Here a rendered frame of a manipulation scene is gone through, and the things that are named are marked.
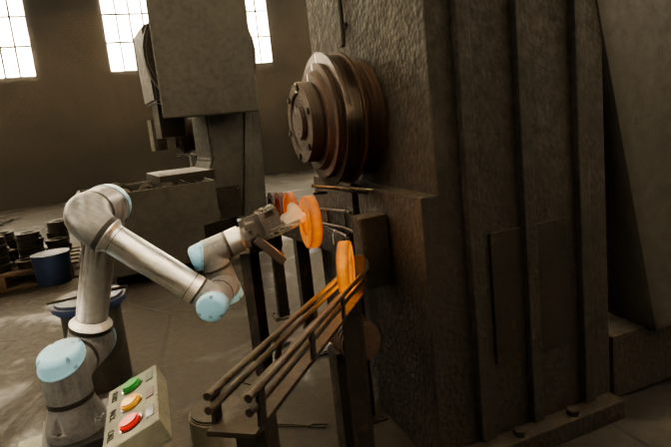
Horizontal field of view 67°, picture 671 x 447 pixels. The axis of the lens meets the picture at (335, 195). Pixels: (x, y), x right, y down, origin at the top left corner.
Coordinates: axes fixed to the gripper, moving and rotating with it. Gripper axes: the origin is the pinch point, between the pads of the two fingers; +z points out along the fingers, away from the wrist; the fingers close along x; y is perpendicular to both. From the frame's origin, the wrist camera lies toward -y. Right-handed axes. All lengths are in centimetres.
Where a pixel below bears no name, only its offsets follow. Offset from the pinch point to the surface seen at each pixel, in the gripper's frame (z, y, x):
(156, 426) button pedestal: -49, -11, -52
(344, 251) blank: 2.2, -8.3, -18.5
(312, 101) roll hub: 18.3, 29.7, 19.9
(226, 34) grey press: 43, 94, 296
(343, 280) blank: -1.4, -14.5, -21.1
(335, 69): 27.9, 36.6, 15.4
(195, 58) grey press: 11, 84, 290
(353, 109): 27.8, 23.0, 10.5
